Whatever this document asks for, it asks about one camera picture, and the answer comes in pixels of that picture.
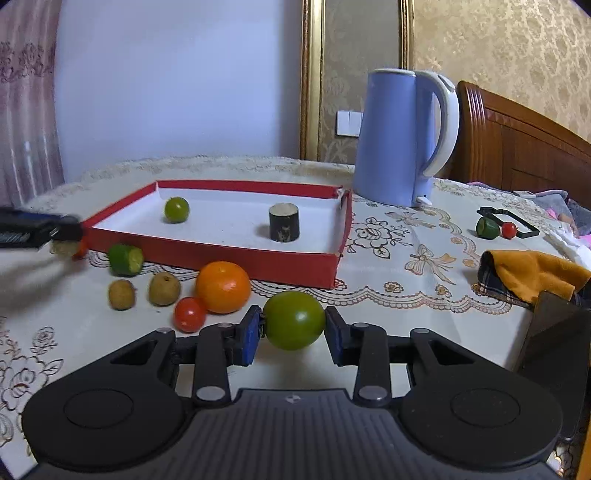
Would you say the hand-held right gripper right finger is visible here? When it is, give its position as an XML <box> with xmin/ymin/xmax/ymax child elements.
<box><xmin>324</xmin><ymin>306</ymin><xmax>490</xmax><ymax>408</ymax></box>

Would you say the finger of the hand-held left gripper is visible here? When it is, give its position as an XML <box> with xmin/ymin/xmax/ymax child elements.
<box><xmin>46</xmin><ymin>213</ymin><xmax>86</xmax><ymax>243</ymax></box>

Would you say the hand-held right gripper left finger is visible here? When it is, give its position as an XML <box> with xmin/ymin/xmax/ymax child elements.
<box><xmin>99</xmin><ymin>305</ymin><xmax>264</xmax><ymax>408</ymax></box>

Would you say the dark sugarcane piece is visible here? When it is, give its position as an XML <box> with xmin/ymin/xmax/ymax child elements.
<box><xmin>268</xmin><ymin>203</ymin><xmax>301</xmax><ymax>243</ymax></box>
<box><xmin>50</xmin><ymin>239</ymin><xmax>85</xmax><ymax>260</ymax></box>

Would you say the green tomato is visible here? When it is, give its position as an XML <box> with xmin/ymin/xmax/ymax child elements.
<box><xmin>262</xmin><ymin>291</ymin><xmax>326</xmax><ymax>352</ymax></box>
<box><xmin>164</xmin><ymin>196</ymin><xmax>191</xmax><ymax>224</ymax></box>

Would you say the orange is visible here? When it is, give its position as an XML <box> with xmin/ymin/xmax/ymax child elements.
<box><xmin>195</xmin><ymin>261</ymin><xmax>252</xmax><ymax>315</ymax></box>

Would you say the dark green pepper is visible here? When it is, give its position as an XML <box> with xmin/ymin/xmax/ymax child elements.
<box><xmin>108</xmin><ymin>244</ymin><xmax>145</xmax><ymax>278</ymax></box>

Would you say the red cardboard box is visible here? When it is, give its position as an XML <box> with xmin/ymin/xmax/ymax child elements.
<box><xmin>81</xmin><ymin>180</ymin><xmax>354</xmax><ymax>291</ymax></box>

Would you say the brown kiwi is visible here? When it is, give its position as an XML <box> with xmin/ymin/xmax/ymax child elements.
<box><xmin>108</xmin><ymin>279</ymin><xmax>137</xmax><ymax>311</ymax></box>
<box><xmin>148</xmin><ymin>272</ymin><xmax>182</xmax><ymax>307</ymax></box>

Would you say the pink patterned curtain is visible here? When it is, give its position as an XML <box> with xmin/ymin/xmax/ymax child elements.
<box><xmin>0</xmin><ymin>0</ymin><xmax>65</xmax><ymax>208</ymax></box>

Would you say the dark plaid cloth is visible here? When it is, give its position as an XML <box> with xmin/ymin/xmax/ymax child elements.
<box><xmin>475</xmin><ymin>258</ymin><xmax>534</xmax><ymax>309</ymax></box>

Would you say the small green cucumber piece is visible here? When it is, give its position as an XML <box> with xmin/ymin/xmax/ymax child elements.
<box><xmin>475</xmin><ymin>217</ymin><xmax>501</xmax><ymax>240</ymax></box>

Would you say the blue electric kettle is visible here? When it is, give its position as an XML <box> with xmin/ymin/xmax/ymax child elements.
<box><xmin>353</xmin><ymin>68</ymin><xmax>461</xmax><ymax>208</ymax></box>

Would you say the orange cloth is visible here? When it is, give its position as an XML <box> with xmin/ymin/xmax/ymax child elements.
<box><xmin>480</xmin><ymin>249</ymin><xmax>591</xmax><ymax>306</ymax></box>

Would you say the dark brown panel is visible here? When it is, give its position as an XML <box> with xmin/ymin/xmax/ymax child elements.
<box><xmin>514</xmin><ymin>290</ymin><xmax>591</xmax><ymax>439</ymax></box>

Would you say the white cloth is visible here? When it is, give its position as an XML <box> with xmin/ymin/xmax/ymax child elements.
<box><xmin>546</xmin><ymin>225</ymin><xmax>591</xmax><ymax>269</ymax></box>

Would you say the wooden headboard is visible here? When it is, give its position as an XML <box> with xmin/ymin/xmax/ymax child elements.
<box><xmin>450</xmin><ymin>80</ymin><xmax>591</xmax><ymax>208</ymax></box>

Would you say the pink bedding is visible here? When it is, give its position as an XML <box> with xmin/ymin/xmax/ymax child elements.
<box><xmin>466</xmin><ymin>180</ymin><xmax>591</xmax><ymax>237</ymax></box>

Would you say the white wall switch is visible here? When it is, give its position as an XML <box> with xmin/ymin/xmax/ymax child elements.
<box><xmin>335</xmin><ymin>110</ymin><xmax>362</xmax><ymax>137</ymax></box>

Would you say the black rectangular frame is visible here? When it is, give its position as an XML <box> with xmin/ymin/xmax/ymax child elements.
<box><xmin>478</xmin><ymin>207</ymin><xmax>540</xmax><ymax>239</ymax></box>

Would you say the golden wall frame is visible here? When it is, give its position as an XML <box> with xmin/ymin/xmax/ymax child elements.
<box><xmin>300</xmin><ymin>0</ymin><xmax>415</xmax><ymax>162</ymax></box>

